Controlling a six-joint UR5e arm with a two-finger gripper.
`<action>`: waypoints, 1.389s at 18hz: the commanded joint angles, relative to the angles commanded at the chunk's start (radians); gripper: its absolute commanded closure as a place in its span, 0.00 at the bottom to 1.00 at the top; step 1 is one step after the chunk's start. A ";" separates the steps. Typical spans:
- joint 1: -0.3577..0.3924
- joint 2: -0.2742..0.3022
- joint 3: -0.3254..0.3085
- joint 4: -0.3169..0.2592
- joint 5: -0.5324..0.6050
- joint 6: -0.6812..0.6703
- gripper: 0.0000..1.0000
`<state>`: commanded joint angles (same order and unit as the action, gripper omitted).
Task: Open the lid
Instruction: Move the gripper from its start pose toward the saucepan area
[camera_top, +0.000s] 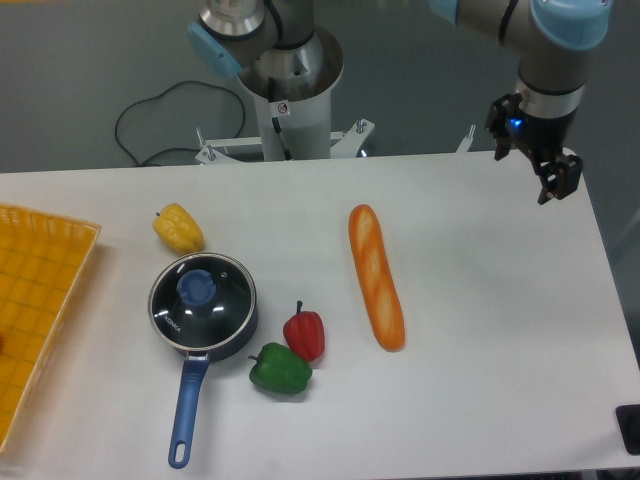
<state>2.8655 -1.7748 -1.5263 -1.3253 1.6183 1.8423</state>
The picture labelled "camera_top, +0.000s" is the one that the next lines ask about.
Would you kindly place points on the red bell pepper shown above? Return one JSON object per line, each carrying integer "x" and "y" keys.
{"x": 304, "y": 333}

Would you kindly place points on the green bell pepper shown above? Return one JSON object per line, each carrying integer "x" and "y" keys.
{"x": 279, "y": 370}

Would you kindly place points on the dark pot blue handle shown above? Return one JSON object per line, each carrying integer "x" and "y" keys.
{"x": 190, "y": 400}

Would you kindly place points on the white metal bracket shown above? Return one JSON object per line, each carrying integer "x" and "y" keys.
{"x": 466, "y": 142}

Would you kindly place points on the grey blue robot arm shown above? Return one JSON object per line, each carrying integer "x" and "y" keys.
{"x": 555, "y": 40}

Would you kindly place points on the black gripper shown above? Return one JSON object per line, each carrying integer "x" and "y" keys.
{"x": 537, "y": 126}

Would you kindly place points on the yellow bell pepper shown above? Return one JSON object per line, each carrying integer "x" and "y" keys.
{"x": 178, "y": 230}

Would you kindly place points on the black object table corner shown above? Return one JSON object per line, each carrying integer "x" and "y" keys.
{"x": 628, "y": 417}

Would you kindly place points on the glass pot lid blue knob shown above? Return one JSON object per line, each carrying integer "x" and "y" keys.
{"x": 204, "y": 301}

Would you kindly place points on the orange baguette bread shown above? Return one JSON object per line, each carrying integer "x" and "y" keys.
{"x": 375, "y": 278}

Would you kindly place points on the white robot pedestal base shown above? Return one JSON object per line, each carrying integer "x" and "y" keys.
{"x": 292, "y": 93}

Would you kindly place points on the yellow plastic basket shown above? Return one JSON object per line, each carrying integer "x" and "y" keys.
{"x": 43, "y": 256}

